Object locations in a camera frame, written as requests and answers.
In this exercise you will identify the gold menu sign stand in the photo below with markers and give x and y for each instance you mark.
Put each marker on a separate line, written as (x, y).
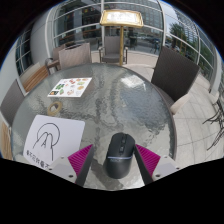
(121, 18)

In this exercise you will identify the wooden slat bench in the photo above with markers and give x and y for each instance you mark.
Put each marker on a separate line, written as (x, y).
(33, 78)
(5, 140)

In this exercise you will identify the black computer mouse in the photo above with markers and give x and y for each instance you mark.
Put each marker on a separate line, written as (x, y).
(119, 155)

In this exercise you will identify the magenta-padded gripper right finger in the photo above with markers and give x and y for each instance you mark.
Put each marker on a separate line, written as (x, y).
(149, 160)

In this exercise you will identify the laminated picture menu card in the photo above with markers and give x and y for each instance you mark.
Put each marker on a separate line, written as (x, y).
(70, 87)

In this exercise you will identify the beige wicker chair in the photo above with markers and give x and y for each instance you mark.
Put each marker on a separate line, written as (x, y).
(75, 56)

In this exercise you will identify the dark grey wicker chair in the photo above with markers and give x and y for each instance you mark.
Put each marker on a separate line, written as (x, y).
(11, 101)

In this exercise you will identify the dark brown wicker chair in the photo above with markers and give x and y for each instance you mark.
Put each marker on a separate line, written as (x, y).
(175, 75)

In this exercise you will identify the grey wicker armchair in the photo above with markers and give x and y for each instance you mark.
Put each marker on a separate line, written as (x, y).
(112, 46)

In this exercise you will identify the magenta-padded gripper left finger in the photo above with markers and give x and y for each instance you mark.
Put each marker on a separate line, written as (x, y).
(80, 160)

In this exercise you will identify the brown wicker armchair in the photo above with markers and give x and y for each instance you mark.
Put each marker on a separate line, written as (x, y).
(55, 56)

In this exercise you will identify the green-topped metal table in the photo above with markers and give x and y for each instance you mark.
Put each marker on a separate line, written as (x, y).
(216, 120)

